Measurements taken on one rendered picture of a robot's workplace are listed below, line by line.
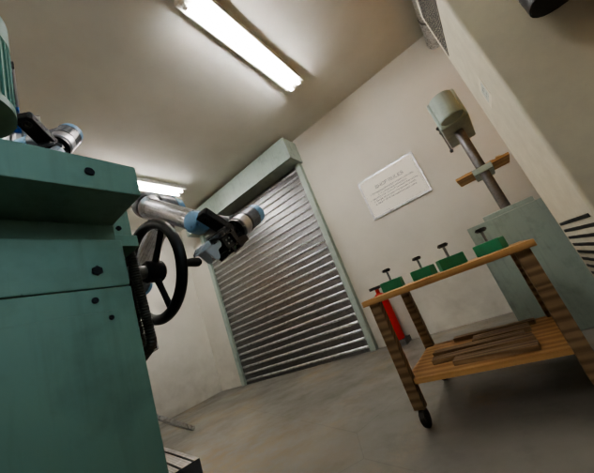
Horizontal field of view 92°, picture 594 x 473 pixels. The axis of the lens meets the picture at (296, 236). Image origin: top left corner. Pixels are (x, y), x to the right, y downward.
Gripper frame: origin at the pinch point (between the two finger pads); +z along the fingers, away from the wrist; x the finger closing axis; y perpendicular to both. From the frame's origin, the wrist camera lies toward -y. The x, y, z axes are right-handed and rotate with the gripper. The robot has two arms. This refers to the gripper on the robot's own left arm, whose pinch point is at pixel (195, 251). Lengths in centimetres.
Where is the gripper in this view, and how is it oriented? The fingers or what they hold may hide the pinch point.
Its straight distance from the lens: 83.7
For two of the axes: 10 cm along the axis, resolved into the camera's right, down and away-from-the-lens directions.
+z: -3.2, 4.2, -8.5
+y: 5.8, 7.9, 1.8
